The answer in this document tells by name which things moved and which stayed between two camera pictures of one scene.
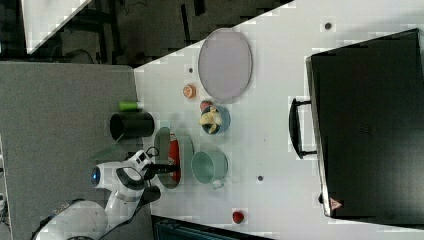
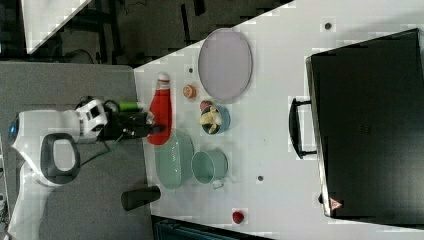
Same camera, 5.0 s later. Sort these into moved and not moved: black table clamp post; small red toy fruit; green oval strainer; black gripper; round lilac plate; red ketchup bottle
Moved: red ketchup bottle; black gripper
Not moved: small red toy fruit; green oval strainer; black table clamp post; round lilac plate
